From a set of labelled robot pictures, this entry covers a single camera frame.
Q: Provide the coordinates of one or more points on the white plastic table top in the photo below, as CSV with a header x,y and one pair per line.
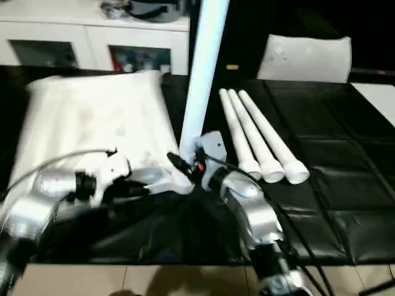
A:
x,y
92,123

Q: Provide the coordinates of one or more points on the white plastic table leg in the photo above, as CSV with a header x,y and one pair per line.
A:
x,y
253,132
203,61
271,135
237,129

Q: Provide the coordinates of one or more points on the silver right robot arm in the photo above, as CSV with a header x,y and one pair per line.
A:
x,y
256,209

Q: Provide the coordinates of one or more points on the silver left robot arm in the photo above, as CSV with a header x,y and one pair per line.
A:
x,y
31,212

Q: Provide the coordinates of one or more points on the dark robot left foot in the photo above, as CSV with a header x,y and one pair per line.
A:
x,y
123,293

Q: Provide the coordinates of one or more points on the red packet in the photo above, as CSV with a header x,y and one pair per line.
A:
x,y
115,60

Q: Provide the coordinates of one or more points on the black table mat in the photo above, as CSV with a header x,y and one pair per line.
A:
x,y
324,185

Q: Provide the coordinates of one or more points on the black box with gold label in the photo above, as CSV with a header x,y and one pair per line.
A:
x,y
243,37

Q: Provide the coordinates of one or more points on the white bag with round fitting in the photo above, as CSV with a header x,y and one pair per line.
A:
x,y
308,58

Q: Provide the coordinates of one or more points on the black tangled items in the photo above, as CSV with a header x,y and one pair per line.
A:
x,y
114,9

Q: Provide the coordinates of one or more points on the white glass-door cabinet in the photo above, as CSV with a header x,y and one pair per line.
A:
x,y
46,31

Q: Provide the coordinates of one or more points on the black metal stand leg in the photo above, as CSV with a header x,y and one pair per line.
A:
x,y
379,288

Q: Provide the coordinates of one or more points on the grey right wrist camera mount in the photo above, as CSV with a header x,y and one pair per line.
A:
x,y
213,148

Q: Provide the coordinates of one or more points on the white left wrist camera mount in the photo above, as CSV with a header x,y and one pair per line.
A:
x,y
112,172

